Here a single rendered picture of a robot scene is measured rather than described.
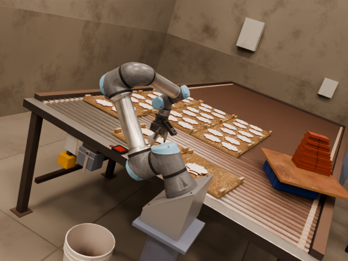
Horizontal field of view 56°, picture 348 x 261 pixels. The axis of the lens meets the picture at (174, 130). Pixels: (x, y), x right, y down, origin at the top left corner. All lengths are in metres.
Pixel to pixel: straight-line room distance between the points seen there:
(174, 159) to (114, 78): 0.46
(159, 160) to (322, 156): 1.38
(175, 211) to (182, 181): 0.13
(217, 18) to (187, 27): 0.67
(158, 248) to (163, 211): 0.21
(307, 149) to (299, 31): 4.55
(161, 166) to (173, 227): 0.27
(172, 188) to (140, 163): 0.19
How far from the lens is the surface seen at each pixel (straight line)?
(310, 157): 2.45
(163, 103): 1.85
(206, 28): 7.12
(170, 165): 1.42
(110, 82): 1.56
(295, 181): 2.17
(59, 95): 2.64
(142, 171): 1.49
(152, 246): 1.60
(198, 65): 7.14
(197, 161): 2.14
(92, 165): 2.11
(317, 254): 1.78
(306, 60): 6.75
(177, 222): 1.46
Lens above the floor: 1.77
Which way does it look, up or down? 19 degrees down
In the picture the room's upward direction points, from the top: 18 degrees clockwise
